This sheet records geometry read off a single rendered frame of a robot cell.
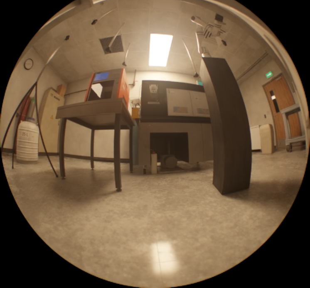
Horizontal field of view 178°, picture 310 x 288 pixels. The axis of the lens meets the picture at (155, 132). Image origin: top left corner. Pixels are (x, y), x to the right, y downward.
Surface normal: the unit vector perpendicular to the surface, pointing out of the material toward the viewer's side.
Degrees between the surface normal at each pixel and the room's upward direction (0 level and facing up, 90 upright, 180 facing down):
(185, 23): 180
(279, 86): 90
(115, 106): 90
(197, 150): 90
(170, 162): 90
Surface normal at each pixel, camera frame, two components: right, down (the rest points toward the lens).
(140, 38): 0.02, 0.99
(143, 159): 0.07, -0.16
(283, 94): -1.00, 0.00
